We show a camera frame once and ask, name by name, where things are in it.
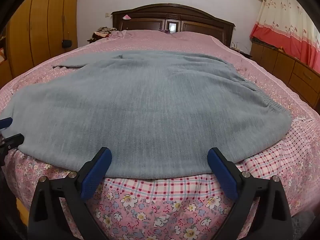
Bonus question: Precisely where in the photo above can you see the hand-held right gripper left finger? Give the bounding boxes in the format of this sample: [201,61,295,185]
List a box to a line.
[28,147,112,240]

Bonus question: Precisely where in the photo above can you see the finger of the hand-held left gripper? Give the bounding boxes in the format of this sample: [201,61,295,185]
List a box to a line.
[0,134,25,153]
[0,117,13,130]

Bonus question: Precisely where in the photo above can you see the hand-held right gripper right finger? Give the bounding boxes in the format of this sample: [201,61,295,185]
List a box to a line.
[207,147,292,240]

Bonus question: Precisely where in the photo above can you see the grey pants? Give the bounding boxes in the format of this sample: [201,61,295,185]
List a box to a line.
[5,50,292,180]

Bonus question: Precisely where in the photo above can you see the pink floral bedspread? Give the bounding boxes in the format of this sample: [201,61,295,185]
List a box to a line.
[0,29,320,240]

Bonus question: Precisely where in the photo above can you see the wooden wardrobe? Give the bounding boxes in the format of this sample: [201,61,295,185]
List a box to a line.
[0,0,80,90]

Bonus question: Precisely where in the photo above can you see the dark nightstand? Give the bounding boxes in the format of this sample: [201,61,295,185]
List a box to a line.
[235,50,253,60]

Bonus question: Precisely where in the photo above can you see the wooden dresser cabinet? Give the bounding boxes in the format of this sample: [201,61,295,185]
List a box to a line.
[250,41,320,110]

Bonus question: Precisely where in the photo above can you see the pile of clothes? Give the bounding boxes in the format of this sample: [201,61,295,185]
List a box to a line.
[87,26,124,43]

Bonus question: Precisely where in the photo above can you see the floral red-trimmed curtain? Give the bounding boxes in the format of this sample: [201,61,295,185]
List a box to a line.
[250,0,320,67]

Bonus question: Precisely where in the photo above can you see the dark wooden headboard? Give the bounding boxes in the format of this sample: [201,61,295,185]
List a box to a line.
[111,3,236,47]

